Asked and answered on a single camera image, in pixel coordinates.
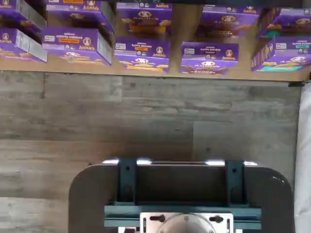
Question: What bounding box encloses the purple Annie's box orange band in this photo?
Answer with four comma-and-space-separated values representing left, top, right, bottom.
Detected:
46, 0, 115, 35
41, 26, 113, 67
116, 1, 173, 34
114, 36, 171, 74

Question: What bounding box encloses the purple Annie's box red band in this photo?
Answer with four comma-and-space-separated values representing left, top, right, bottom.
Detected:
179, 41, 240, 75
195, 5, 262, 38

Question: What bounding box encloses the wooden shelf board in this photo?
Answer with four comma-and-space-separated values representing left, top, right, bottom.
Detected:
0, 0, 311, 83

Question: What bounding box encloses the purple Annie's box teal band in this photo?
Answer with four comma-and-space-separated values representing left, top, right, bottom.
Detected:
257, 8, 311, 40
251, 35, 311, 72

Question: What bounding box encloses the purple Annie's snack box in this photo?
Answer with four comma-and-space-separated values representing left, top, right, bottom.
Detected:
0, 27, 48, 64
0, 0, 48, 45

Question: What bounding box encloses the grey rounded cart platform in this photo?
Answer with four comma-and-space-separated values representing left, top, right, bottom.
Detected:
69, 159, 296, 233

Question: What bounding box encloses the white fabric curtain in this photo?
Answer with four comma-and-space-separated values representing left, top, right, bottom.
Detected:
294, 83, 311, 233

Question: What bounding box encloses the chrome cart handle bar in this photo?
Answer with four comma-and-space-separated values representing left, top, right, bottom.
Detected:
102, 158, 259, 167

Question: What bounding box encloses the teal metal mounting frame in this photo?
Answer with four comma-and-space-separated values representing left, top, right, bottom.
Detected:
104, 159, 262, 230

